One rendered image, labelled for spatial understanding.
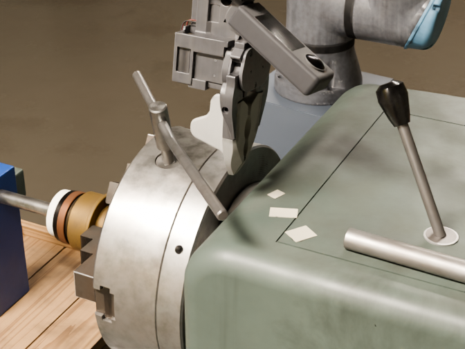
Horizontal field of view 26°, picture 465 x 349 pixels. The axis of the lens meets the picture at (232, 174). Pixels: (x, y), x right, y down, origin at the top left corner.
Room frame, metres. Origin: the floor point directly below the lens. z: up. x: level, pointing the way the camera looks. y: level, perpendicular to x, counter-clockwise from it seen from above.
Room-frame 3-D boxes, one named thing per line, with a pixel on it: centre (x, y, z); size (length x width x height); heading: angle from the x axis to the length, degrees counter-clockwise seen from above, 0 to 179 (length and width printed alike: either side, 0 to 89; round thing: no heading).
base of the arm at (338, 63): (1.58, -0.15, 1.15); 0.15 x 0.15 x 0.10
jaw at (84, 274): (1.06, 0.16, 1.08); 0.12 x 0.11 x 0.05; 154
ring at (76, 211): (1.18, 0.19, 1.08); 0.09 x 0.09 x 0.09; 64
